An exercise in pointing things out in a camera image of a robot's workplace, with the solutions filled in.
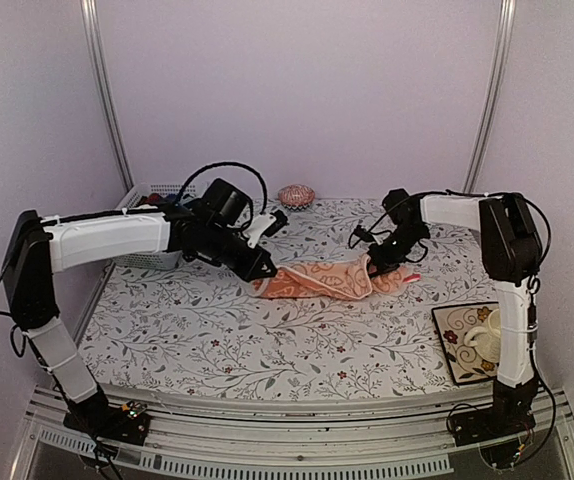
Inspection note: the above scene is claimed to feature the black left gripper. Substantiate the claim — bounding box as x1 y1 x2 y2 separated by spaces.
202 222 277 282

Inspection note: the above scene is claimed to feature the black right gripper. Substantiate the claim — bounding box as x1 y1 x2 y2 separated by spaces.
363 223 429 279

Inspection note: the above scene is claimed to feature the orange patterned towel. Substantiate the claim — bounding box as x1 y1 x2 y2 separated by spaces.
247 254 421 301

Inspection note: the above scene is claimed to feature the pink towel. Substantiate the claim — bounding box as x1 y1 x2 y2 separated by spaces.
133 196 148 207

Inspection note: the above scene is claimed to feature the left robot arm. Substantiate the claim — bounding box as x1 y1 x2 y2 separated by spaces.
0 179 287 446

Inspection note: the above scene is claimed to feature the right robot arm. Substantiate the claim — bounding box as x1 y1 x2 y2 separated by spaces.
353 189 549 446

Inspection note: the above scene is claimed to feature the white plastic basket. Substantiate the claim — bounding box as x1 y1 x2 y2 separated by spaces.
113 183 181 271

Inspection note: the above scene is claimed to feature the patterned ceramic bowl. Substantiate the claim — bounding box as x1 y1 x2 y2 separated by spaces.
278 184 315 211

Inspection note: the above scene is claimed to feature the square floral plate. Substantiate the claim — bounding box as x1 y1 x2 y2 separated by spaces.
431 302 499 386

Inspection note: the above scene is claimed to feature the floral table mat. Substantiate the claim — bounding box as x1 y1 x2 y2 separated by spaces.
79 224 495 401

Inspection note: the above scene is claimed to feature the cream ceramic mug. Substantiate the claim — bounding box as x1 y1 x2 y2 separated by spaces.
463 309 501 364

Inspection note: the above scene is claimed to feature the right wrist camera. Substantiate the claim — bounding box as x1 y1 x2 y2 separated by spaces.
352 225 382 245

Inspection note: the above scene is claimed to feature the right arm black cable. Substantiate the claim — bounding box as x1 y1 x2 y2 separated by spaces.
347 192 431 264

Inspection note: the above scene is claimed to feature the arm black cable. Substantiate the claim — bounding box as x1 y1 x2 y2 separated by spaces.
347 192 431 264
179 160 271 216

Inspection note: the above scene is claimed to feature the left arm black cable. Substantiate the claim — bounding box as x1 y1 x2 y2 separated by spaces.
179 160 271 216

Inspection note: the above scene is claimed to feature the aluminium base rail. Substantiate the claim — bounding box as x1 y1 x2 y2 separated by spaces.
9 384 574 480

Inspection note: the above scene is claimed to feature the left aluminium frame post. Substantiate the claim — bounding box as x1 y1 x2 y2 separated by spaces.
80 0 134 191

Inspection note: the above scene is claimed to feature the aluminium frame post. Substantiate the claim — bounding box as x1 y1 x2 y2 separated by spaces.
80 0 134 191
462 0 516 194

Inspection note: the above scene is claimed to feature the right aluminium frame post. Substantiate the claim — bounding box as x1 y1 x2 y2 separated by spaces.
462 0 516 194

